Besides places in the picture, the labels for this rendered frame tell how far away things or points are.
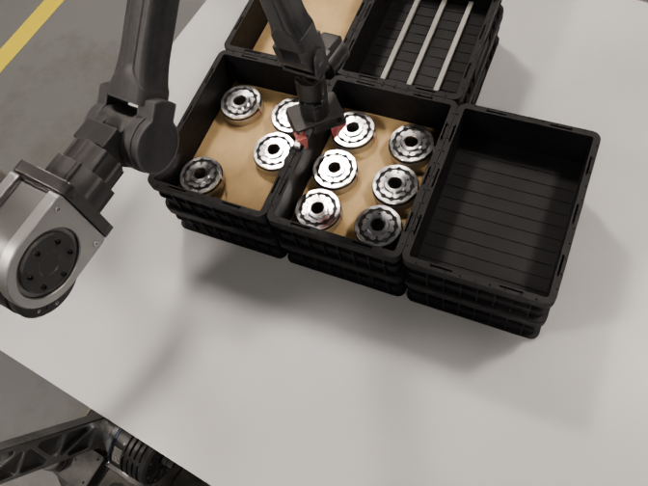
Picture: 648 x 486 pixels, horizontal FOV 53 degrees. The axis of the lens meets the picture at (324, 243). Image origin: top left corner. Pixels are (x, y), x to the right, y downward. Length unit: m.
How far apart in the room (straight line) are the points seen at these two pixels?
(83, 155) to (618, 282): 1.15
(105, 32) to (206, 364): 2.10
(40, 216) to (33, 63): 2.60
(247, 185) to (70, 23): 2.05
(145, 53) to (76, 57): 2.42
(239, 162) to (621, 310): 0.92
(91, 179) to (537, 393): 1.00
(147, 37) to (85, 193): 0.21
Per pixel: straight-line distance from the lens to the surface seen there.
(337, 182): 1.46
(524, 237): 1.43
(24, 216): 0.82
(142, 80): 0.87
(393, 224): 1.40
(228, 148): 1.61
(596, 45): 1.92
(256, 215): 1.38
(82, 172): 0.84
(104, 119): 0.91
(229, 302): 1.57
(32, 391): 2.56
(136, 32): 0.88
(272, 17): 1.11
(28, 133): 3.12
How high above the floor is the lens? 2.10
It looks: 63 degrees down
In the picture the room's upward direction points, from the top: 19 degrees counter-clockwise
